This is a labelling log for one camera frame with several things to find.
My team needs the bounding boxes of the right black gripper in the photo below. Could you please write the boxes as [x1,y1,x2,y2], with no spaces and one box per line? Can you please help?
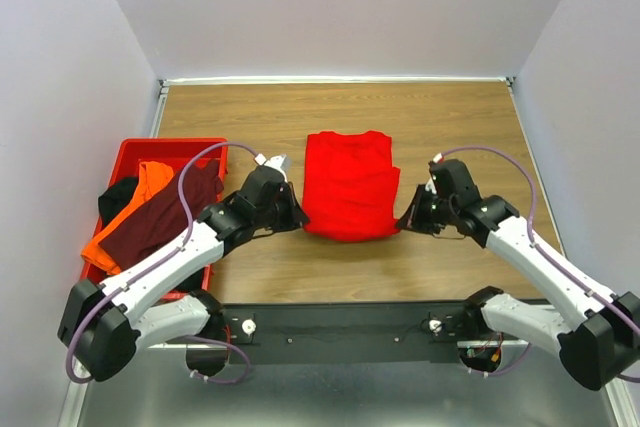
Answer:
[395,182,456,234]

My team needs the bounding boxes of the red t-shirt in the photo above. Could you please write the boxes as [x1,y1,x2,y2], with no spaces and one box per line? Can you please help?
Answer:
[302,131,400,242]

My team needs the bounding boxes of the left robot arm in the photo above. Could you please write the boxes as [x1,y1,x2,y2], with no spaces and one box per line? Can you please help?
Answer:
[57,155,309,384]

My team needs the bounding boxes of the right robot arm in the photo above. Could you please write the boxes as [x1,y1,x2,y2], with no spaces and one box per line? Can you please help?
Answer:
[396,154,639,391]

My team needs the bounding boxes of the maroon t-shirt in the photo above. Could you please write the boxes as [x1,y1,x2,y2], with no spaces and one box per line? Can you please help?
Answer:
[97,157,226,273]

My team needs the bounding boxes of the orange t-shirt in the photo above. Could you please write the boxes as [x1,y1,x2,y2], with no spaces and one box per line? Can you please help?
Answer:
[81,161,174,275]

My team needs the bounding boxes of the black t-shirt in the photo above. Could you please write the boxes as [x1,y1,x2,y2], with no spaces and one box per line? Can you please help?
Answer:
[97,176,139,230]

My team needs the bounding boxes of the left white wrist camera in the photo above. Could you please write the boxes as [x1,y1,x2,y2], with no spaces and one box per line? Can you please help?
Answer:
[254,153,291,181]

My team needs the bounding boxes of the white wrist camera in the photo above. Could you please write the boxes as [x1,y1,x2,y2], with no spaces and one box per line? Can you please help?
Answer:
[425,153,444,194]
[254,153,291,181]

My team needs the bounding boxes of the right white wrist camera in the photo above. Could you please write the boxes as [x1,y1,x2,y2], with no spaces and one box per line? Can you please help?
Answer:
[425,153,444,194]

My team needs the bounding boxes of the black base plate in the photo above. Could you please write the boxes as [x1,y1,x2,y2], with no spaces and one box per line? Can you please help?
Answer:
[222,301,496,366]

